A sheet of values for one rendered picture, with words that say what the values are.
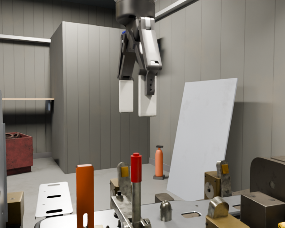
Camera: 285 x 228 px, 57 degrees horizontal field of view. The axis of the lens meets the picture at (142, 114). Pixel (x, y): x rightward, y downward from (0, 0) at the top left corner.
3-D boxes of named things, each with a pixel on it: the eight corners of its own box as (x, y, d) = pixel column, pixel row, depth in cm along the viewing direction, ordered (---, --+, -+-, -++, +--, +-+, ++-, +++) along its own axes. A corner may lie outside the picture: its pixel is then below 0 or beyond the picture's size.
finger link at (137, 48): (145, 36, 51) (147, 30, 50) (160, 77, 44) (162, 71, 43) (125, 35, 49) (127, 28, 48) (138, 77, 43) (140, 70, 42)
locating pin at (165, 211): (168, 220, 72) (168, 197, 72) (173, 226, 69) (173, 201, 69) (157, 222, 71) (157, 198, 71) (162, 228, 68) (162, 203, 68)
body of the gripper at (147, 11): (162, -5, 47) (162, 48, 48) (146, 10, 55) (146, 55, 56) (121, -11, 45) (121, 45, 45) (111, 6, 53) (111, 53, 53)
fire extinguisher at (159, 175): (168, 178, 433) (168, 146, 430) (156, 181, 423) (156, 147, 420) (161, 175, 454) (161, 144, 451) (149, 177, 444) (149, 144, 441)
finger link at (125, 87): (119, 80, 56) (119, 80, 57) (120, 112, 57) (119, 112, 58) (133, 80, 57) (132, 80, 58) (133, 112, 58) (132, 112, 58)
